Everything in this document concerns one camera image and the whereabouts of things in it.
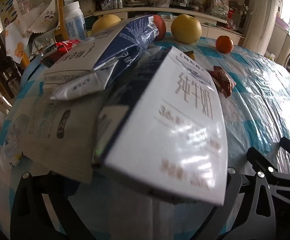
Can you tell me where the blue checkered tablecloth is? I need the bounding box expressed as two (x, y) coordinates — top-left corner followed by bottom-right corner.
(0, 36), (290, 240)

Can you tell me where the patterned gift bag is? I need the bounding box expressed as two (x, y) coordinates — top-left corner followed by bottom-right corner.
(210, 0), (229, 18)

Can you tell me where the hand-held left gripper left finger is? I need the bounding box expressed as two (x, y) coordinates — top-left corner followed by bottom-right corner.
(10, 171), (93, 240)

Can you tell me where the white TV cabinet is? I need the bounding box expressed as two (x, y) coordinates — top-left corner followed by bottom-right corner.
(94, 5), (245, 47)

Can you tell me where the dark wooden chair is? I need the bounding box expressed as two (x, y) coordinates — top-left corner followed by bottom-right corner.
(0, 20), (23, 100)

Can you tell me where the yellow pear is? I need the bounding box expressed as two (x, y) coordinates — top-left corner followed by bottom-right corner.
(171, 14), (202, 43)
(92, 14), (122, 34)

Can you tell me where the orange tangerine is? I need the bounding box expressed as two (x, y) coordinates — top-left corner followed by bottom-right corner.
(215, 35), (234, 54)

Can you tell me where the orange print tablecloth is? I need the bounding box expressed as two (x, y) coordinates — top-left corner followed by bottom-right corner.
(5, 17), (58, 64)

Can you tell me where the crumpled red white wrapper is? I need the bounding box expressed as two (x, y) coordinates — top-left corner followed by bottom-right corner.
(41, 39), (82, 67)

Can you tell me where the red decoration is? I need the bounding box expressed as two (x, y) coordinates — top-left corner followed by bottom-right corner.
(226, 7), (238, 29)

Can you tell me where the covered standing air conditioner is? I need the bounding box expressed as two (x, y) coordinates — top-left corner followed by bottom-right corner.
(245, 0), (282, 55)

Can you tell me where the white plastic bottle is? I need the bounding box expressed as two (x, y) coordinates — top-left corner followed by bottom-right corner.
(64, 1), (88, 40)

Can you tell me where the red apple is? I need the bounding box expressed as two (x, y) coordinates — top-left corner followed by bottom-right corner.
(152, 15), (167, 40)

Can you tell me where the dark red snack packet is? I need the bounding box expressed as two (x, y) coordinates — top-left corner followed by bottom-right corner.
(209, 66), (237, 98)

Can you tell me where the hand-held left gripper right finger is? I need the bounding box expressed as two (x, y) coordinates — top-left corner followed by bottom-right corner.
(209, 166), (277, 240)

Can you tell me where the blue foam edge guard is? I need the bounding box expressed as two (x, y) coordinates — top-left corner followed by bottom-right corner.
(20, 60), (43, 85)

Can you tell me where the green lace stool cover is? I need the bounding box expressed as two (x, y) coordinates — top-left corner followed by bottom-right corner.
(31, 29), (58, 55)

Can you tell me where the white milk carton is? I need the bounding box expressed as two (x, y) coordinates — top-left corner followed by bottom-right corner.
(92, 45), (228, 207)

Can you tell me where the white mesh food cover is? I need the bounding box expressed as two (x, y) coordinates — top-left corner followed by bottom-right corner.
(12, 0), (60, 34)

